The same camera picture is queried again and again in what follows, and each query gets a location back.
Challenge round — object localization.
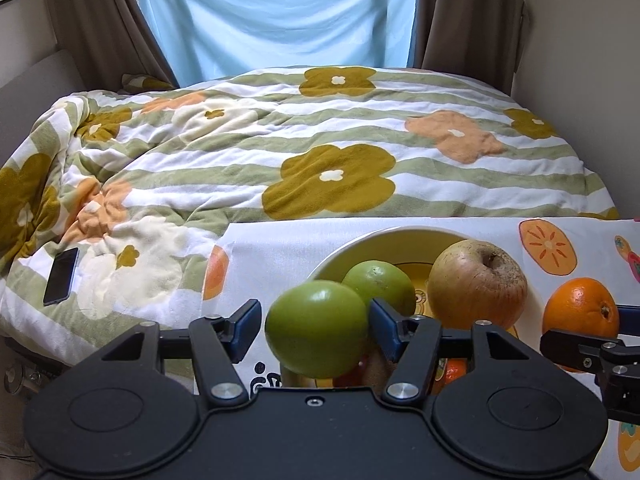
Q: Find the large orange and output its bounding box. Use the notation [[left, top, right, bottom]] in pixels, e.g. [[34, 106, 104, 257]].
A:
[[542, 277, 621, 373]]

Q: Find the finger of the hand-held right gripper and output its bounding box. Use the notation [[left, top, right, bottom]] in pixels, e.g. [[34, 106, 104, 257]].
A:
[[540, 327, 640, 421], [619, 304, 640, 336]]

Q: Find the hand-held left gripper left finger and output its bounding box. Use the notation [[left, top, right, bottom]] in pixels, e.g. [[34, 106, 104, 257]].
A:
[[101, 299, 263, 405]]

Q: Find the fruit print white cloth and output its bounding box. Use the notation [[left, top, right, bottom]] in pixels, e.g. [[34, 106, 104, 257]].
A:
[[192, 216, 640, 480]]

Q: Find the black smartphone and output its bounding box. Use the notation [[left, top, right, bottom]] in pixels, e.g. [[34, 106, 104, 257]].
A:
[[42, 246, 81, 307]]

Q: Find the yellow red apple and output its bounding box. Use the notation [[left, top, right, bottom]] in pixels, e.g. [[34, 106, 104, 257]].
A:
[[427, 239, 529, 331]]

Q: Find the white bowl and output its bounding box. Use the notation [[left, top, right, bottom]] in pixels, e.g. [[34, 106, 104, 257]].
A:
[[280, 226, 528, 391]]

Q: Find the small tangerine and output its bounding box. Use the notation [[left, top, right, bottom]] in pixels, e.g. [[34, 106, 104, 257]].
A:
[[430, 357, 468, 395]]

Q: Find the brown kiwi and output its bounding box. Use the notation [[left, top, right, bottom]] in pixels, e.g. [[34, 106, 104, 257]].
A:
[[360, 355, 396, 389]]

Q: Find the floral striped blanket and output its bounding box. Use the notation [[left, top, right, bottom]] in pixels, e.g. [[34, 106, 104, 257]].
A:
[[0, 65, 621, 366]]

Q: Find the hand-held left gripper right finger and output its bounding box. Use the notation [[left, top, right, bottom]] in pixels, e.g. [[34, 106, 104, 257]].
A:
[[369, 297, 543, 405]]

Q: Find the white padded headboard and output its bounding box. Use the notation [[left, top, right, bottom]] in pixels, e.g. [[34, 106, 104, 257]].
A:
[[0, 49, 86, 163]]

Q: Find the light blue curtain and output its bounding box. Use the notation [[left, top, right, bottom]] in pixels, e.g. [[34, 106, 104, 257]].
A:
[[137, 0, 421, 88]]

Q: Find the green apple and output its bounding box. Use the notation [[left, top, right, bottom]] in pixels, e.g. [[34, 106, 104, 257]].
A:
[[341, 260, 417, 317], [265, 280, 371, 378]]

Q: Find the brown curtain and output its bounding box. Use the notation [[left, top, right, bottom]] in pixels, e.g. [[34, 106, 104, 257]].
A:
[[410, 0, 526, 96], [40, 0, 181, 91]]

